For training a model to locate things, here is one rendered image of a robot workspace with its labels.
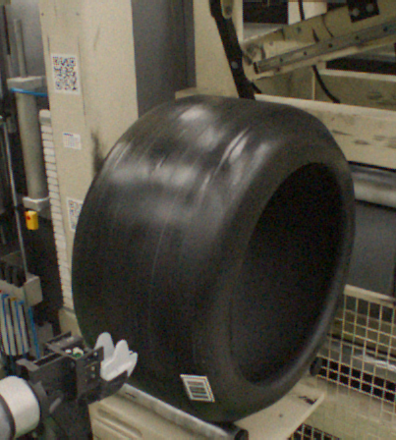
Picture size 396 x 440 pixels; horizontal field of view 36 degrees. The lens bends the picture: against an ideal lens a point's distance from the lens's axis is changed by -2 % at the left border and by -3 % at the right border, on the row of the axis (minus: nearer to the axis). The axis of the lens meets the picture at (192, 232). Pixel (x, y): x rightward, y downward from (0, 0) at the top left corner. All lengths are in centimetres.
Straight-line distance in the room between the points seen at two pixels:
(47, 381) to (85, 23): 63
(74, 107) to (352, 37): 55
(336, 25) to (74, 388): 85
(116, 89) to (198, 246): 45
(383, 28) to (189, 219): 58
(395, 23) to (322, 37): 16
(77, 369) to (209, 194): 30
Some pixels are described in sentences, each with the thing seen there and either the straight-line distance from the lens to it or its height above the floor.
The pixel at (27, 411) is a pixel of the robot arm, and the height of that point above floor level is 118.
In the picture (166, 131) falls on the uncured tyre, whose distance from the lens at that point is 101.
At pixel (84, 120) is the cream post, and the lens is 120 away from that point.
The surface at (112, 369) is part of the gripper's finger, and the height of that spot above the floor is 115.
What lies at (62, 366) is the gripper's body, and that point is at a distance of 86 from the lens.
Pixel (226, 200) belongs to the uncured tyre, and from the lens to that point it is 89.
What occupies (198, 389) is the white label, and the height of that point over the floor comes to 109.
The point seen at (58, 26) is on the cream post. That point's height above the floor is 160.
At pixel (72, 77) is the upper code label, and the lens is 120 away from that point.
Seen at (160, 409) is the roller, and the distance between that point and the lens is 124.
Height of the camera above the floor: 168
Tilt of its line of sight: 23 degrees down
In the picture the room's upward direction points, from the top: 2 degrees counter-clockwise
